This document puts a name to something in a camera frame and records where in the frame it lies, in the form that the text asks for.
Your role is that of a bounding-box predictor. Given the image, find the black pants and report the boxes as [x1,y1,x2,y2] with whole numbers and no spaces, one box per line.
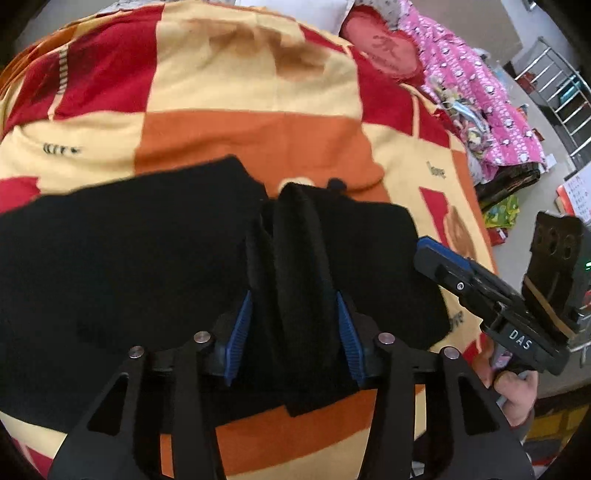
[1,157,450,432]

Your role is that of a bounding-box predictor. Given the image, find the person's right hand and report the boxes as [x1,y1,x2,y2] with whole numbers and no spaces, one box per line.
[472,336,539,427]

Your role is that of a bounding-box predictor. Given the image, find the pink patterned quilt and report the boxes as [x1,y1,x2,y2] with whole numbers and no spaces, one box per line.
[398,1,546,184]

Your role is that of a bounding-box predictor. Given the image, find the metal rack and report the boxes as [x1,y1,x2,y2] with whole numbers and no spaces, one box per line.
[515,37,591,170]

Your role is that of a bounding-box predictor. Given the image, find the red heart cushion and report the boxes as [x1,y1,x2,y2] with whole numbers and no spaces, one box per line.
[341,1,425,88]

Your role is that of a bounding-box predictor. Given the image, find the red orange yellow blanket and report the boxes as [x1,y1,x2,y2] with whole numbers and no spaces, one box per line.
[1,1,494,479]

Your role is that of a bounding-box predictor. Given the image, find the white pillow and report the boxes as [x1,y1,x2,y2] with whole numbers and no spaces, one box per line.
[235,0,355,35]

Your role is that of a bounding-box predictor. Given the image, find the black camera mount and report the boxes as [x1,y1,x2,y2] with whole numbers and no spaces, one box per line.
[522,211,590,341]

